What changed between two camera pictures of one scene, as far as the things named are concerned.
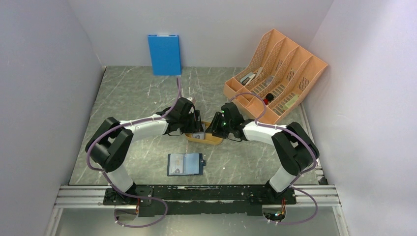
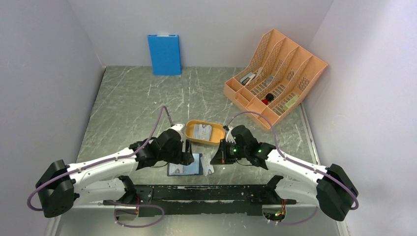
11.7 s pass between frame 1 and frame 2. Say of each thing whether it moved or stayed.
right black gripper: moved
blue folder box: stayed
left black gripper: moved
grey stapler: stayed
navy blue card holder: stayed
